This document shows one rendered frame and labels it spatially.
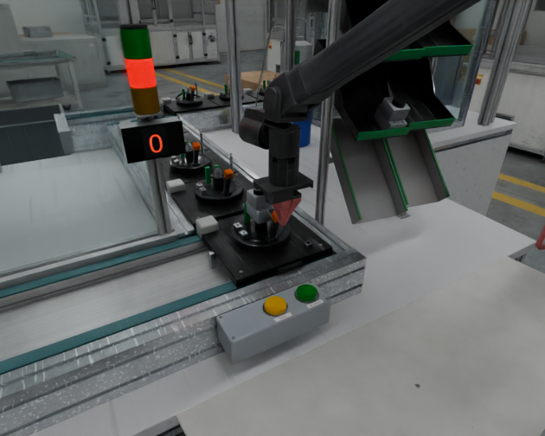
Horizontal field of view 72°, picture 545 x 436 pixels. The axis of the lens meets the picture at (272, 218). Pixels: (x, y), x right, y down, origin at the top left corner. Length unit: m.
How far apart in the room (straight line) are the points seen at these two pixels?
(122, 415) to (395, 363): 0.49
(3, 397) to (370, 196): 0.81
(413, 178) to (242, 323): 0.62
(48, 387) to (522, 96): 4.62
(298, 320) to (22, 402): 0.45
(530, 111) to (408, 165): 3.73
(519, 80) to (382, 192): 3.88
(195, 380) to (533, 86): 4.41
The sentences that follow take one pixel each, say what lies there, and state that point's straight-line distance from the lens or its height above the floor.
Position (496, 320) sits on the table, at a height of 0.86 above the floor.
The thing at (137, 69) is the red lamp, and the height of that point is 1.34.
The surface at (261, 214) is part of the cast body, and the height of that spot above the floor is 1.05.
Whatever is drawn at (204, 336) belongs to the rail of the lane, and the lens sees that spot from 0.74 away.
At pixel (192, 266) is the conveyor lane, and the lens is 0.91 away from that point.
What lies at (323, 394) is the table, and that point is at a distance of 0.73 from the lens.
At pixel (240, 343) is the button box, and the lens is 0.68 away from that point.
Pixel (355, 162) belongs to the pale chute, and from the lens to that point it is 0.99.
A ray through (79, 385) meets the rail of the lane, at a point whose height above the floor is 0.92.
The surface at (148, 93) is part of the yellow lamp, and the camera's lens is 0.79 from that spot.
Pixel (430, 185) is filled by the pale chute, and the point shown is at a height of 1.02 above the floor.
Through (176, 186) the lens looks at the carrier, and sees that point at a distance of 1.13.
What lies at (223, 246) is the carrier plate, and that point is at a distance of 0.87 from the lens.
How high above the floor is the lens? 1.46
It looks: 30 degrees down
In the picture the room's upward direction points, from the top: straight up
